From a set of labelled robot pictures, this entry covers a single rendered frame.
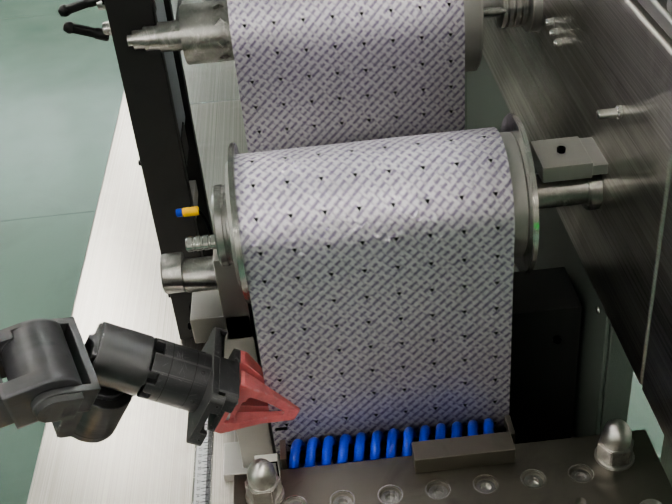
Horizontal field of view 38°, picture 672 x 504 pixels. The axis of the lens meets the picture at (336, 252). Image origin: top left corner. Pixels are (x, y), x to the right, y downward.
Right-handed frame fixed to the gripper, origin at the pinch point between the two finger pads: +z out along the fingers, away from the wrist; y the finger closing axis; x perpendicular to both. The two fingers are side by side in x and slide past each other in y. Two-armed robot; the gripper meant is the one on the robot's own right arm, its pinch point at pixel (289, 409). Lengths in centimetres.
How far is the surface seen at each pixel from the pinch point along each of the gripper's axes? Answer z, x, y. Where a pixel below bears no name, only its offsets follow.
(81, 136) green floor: -17, -134, -272
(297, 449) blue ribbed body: 1.8, -2.2, 2.7
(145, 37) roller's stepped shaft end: -23.6, 17.7, -29.9
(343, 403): 4.5, 2.9, 0.2
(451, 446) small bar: 14.0, 5.7, 5.1
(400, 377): 8.0, 7.9, 0.2
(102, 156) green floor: -9, -129, -254
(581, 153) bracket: 13.6, 33.5, -5.3
